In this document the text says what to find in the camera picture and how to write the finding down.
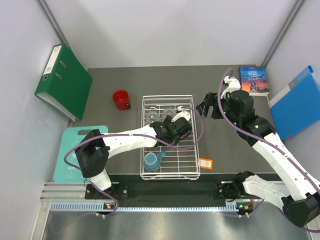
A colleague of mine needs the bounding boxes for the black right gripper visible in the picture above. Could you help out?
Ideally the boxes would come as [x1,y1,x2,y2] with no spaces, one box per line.
[196,92,241,126]

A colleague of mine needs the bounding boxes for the blue mug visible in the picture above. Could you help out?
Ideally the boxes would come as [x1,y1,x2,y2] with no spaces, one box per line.
[143,151,167,173]

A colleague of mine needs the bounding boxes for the red mug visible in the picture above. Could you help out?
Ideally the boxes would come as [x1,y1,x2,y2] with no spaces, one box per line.
[112,89,131,111]

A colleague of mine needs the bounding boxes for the pink floral mug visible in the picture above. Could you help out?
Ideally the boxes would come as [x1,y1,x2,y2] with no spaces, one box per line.
[180,130,192,141]

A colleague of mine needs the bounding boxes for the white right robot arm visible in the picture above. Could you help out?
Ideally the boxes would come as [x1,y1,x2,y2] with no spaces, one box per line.
[196,90,320,228]

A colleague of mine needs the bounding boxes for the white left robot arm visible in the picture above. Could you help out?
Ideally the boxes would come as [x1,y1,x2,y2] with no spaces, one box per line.
[75,111,192,199]

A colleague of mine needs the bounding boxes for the clear glass right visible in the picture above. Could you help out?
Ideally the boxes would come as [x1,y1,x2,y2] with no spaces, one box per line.
[162,107,177,123]

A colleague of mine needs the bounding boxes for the clear glass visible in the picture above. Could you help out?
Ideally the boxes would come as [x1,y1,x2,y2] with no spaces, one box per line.
[145,110,160,125]
[162,107,177,123]

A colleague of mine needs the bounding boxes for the clear glass left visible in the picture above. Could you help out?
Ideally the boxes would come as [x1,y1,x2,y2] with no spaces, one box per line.
[145,110,160,125]

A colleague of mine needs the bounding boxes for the orange tag card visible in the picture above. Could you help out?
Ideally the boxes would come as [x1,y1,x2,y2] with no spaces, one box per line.
[195,158,214,170]

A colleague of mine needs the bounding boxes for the Jane Eyre paperback book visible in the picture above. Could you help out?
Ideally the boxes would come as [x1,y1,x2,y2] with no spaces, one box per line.
[238,65,270,97]

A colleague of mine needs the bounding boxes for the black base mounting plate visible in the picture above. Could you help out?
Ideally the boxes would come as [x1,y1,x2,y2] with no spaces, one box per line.
[85,172,252,205]

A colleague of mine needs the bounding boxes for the blue folder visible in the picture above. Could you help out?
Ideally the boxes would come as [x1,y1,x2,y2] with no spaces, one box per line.
[268,65,320,141]

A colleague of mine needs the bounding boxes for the teal shirt folding board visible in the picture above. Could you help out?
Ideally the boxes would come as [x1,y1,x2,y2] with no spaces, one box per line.
[53,125,110,183]

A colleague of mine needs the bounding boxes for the green lever arch binder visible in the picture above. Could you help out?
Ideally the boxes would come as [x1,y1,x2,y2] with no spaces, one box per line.
[34,43,93,122]

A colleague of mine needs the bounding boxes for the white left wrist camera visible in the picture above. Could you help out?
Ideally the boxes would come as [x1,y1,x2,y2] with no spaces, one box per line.
[171,106,191,123]

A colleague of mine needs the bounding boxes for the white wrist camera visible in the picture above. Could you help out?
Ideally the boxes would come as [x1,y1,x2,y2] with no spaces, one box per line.
[220,76,241,99]
[171,106,191,123]

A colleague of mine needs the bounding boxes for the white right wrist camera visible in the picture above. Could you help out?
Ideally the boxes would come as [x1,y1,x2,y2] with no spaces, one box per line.
[220,76,241,99]

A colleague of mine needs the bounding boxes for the white wire dish rack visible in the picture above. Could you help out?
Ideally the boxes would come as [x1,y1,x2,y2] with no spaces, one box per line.
[140,95,201,181]

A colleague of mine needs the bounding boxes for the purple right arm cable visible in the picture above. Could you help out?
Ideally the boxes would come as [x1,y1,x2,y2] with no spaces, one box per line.
[217,67,320,233]

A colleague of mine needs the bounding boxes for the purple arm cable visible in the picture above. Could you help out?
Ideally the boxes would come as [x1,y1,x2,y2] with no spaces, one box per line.
[217,67,320,233]
[63,106,206,218]

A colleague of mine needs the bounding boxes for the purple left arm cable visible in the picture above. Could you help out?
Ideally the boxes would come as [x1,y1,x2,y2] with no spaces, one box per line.
[63,106,206,218]

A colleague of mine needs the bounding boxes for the aluminium rail frame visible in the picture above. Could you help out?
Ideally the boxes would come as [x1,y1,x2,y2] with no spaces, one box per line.
[37,178,316,240]

